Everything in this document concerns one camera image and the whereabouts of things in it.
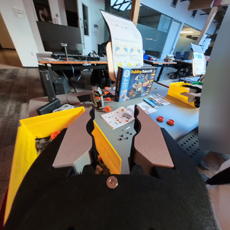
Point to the black computer tower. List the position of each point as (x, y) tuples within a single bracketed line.
[(61, 84)]

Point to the black computer monitor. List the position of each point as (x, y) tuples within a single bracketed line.
[(59, 37)]

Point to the yellow plastic parts bin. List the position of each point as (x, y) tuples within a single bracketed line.
[(25, 151)]

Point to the grey desk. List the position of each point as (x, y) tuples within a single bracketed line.
[(179, 115)]

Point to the wooden office desk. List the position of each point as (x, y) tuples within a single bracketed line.
[(72, 61)]

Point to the orange toy wheel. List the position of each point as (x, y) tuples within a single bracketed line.
[(160, 118), (170, 122)]

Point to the black box device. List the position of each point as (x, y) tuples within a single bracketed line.
[(48, 106)]

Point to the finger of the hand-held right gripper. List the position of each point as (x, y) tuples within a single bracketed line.
[(188, 95)]

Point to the brown office table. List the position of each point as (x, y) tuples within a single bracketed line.
[(160, 61)]

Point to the small yellow bin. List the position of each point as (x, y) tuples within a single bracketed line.
[(179, 91)]

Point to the black upright device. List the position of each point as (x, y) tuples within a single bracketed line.
[(48, 84)]

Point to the blue robot kit box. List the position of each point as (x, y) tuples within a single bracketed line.
[(138, 82)]

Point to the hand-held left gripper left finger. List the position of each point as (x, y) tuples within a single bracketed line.
[(73, 143)]

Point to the small curled white poster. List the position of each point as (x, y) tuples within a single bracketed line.
[(198, 61)]

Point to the instruction booklet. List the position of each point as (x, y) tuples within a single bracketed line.
[(116, 118)]

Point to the grey axle rod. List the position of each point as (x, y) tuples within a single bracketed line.
[(125, 128)]

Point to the partly built toy robot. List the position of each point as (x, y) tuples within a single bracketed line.
[(99, 99)]

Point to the blue cover booklet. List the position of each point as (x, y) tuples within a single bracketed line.
[(156, 100)]

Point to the black flat panel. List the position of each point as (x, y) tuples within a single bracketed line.
[(84, 97)]

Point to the black foam mat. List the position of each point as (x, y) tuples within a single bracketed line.
[(190, 143)]

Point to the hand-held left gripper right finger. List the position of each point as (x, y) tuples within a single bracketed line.
[(152, 143)]

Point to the pile of building kit parts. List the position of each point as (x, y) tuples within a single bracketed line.
[(43, 142)]

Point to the grey battery box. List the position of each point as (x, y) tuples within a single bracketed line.
[(64, 107)]

